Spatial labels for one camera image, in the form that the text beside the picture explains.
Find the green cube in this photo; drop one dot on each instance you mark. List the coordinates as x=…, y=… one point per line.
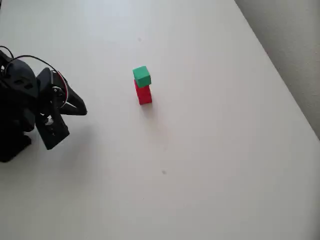
x=142, y=75

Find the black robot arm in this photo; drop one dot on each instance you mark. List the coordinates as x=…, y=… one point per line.
x=17, y=97

